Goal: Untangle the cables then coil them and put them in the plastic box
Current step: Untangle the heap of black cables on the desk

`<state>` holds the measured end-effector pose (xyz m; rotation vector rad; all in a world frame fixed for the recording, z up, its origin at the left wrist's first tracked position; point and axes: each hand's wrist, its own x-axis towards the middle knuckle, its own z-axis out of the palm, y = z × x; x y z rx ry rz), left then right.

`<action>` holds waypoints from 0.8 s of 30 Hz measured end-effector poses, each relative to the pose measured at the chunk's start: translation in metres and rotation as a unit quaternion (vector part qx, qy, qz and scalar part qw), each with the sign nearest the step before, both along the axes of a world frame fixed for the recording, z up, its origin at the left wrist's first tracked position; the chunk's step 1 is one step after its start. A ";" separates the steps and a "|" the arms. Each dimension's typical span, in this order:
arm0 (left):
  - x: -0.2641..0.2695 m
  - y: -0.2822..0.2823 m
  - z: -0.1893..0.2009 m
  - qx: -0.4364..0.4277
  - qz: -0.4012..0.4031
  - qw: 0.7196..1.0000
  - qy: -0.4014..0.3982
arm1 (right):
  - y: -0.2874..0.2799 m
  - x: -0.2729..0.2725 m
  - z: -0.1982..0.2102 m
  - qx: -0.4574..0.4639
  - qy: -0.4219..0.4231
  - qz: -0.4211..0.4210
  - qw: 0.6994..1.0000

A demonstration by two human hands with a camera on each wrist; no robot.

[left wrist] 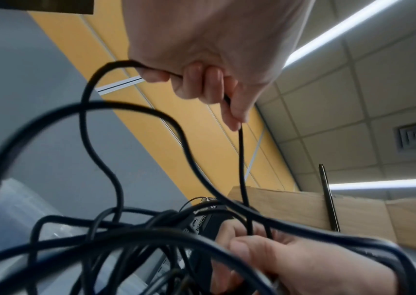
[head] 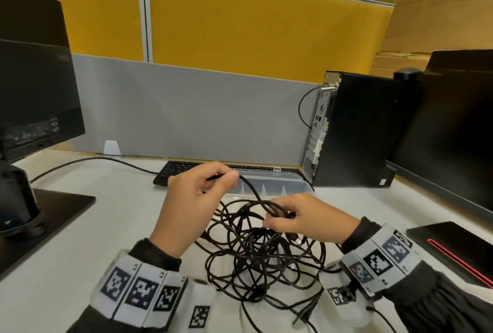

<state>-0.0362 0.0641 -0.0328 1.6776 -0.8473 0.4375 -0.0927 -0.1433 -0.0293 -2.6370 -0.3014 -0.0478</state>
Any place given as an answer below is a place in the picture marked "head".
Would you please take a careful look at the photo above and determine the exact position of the thin lock cable silver plug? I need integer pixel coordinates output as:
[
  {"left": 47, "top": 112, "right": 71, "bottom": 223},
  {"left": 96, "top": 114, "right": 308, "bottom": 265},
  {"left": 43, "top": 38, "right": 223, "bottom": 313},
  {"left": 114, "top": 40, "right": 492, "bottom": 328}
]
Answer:
[{"left": 297, "top": 82, "right": 342, "bottom": 129}]

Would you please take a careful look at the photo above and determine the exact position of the tangle of black cables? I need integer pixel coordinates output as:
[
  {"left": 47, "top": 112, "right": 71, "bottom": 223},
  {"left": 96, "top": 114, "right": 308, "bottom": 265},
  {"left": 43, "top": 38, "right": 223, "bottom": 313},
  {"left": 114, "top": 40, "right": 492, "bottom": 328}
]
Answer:
[{"left": 194, "top": 173, "right": 344, "bottom": 333}]

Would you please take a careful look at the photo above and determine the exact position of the brown cardboard box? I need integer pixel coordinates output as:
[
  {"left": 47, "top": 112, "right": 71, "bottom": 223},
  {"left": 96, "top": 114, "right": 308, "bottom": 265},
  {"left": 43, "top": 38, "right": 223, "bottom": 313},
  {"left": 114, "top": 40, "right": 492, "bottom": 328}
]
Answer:
[{"left": 369, "top": 0, "right": 493, "bottom": 79}]

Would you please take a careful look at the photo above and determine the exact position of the left wrist marker band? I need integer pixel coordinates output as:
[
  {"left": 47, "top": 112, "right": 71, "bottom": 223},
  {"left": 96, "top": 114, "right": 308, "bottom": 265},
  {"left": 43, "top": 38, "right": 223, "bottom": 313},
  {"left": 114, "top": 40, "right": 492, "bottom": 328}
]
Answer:
[{"left": 90, "top": 251, "right": 187, "bottom": 329}]

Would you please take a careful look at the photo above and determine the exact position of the grey webcam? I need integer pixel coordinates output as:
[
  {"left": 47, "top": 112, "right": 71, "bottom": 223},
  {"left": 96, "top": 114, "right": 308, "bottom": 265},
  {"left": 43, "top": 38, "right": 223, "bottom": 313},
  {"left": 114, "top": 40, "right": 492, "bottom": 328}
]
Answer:
[{"left": 393, "top": 67, "right": 424, "bottom": 82}]

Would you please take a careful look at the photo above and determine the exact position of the person's right forearm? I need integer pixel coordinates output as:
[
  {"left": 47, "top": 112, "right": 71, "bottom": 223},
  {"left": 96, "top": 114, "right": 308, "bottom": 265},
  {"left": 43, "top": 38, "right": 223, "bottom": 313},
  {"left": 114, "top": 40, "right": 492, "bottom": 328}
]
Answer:
[{"left": 340, "top": 216, "right": 493, "bottom": 333}]

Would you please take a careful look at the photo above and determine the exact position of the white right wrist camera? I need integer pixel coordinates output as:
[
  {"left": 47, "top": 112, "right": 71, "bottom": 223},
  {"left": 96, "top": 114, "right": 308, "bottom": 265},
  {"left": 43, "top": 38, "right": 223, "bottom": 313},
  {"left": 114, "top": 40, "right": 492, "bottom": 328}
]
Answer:
[{"left": 319, "top": 259, "right": 376, "bottom": 328}]

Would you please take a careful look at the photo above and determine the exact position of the wrist marker band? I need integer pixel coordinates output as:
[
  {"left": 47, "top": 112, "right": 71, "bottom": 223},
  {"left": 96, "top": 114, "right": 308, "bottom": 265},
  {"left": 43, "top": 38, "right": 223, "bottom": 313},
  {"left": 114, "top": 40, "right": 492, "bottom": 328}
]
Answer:
[
  {"left": 340, "top": 223, "right": 423, "bottom": 295},
  {"left": 90, "top": 251, "right": 187, "bottom": 329}
]

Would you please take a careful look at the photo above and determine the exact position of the small white plastic bracket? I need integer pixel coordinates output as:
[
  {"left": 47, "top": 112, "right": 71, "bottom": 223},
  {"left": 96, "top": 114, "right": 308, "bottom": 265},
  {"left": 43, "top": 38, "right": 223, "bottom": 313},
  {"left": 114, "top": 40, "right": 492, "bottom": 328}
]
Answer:
[{"left": 103, "top": 139, "right": 123, "bottom": 157}]

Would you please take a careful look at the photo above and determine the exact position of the black monitor with square stand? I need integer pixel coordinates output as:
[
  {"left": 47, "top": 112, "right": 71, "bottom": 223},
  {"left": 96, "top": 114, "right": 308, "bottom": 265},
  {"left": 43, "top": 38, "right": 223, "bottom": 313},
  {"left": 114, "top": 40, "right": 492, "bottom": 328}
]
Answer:
[{"left": 0, "top": 0, "right": 97, "bottom": 282}]

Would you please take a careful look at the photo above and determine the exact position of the black desktop computer tower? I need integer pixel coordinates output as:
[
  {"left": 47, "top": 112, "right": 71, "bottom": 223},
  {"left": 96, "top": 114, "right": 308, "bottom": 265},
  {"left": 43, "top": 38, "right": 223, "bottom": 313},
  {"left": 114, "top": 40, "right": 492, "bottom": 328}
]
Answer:
[{"left": 301, "top": 71, "right": 401, "bottom": 188}]

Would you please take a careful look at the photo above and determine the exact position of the yellow partition panel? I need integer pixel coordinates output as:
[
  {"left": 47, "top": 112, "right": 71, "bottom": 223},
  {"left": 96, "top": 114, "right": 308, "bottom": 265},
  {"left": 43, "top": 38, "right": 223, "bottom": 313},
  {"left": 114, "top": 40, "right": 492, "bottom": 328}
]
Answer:
[{"left": 0, "top": 0, "right": 428, "bottom": 84}]

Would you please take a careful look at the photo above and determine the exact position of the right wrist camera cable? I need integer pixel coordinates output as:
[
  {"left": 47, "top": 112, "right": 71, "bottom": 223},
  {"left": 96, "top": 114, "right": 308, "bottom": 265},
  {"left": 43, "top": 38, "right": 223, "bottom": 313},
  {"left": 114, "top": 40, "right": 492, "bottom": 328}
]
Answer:
[{"left": 365, "top": 305, "right": 398, "bottom": 333}]

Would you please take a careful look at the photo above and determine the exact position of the clear plastic compartment box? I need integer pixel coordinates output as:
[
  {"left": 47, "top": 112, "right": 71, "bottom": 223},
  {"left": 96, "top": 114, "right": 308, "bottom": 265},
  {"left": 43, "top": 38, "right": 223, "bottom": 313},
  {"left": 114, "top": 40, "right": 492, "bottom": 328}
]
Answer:
[{"left": 221, "top": 168, "right": 315, "bottom": 199}]

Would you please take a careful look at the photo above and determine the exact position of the right wrist marker band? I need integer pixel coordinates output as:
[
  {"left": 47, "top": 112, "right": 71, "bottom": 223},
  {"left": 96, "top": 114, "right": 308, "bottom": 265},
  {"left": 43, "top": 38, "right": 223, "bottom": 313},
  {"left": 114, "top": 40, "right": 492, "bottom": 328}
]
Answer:
[{"left": 340, "top": 223, "right": 423, "bottom": 295}]

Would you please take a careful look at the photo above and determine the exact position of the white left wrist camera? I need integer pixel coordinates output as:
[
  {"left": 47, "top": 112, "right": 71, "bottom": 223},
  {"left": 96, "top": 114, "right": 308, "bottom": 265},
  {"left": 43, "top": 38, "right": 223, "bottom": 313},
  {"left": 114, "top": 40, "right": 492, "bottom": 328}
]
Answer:
[{"left": 181, "top": 279, "right": 218, "bottom": 333}]

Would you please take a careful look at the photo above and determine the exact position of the person's left hand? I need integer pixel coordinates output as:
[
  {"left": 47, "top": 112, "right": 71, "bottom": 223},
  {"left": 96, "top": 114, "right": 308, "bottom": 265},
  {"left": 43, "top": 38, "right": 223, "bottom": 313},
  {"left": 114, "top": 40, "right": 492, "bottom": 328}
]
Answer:
[{"left": 148, "top": 161, "right": 240, "bottom": 260}]

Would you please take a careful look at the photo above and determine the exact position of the black keyboard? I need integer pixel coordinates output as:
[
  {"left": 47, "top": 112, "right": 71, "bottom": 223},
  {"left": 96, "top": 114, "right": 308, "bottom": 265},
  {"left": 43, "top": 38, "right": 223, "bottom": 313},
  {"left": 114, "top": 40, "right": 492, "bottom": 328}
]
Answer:
[{"left": 153, "top": 159, "right": 305, "bottom": 187}]

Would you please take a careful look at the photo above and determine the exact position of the grey desk partition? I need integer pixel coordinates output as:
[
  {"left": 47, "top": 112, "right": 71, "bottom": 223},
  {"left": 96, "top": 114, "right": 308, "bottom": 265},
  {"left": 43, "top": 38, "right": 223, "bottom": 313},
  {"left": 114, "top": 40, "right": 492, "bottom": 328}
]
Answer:
[{"left": 50, "top": 53, "right": 323, "bottom": 168}]

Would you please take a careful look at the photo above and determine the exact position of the wide black monitor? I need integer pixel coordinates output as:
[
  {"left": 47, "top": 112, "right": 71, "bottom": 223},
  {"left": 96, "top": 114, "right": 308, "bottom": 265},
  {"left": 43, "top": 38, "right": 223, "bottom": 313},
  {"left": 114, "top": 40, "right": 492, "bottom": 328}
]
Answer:
[{"left": 386, "top": 49, "right": 493, "bottom": 222}]

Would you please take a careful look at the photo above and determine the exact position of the person's left forearm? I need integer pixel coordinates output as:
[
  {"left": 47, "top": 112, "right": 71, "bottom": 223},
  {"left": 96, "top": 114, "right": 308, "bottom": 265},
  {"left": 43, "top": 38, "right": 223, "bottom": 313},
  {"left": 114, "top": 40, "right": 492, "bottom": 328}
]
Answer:
[{"left": 67, "top": 238, "right": 189, "bottom": 333}]

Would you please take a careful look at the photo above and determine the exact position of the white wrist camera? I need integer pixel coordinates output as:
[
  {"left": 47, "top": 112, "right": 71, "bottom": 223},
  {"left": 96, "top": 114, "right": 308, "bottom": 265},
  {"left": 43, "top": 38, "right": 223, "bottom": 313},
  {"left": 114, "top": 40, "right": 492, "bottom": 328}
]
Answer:
[
  {"left": 319, "top": 259, "right": 376, "bottom": 328},
  {"left": 181, "top": 279, "right": 218, "bottom": 333}
]

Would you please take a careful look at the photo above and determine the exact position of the black desk power cable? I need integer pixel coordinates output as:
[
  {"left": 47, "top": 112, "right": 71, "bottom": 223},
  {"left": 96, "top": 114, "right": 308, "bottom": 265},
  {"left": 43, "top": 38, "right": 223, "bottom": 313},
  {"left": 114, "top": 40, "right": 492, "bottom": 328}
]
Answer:
[{"left": 30, "top": 156, "right": 161, "bottom": 184}]

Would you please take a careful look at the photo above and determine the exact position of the person's right hand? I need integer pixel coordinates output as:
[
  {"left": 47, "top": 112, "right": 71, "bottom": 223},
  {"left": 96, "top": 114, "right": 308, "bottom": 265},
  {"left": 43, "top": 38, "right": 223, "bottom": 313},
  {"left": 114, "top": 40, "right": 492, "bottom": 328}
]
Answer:
[{"left": 261, "top": 192, "right": 361, "bottom": 246}]

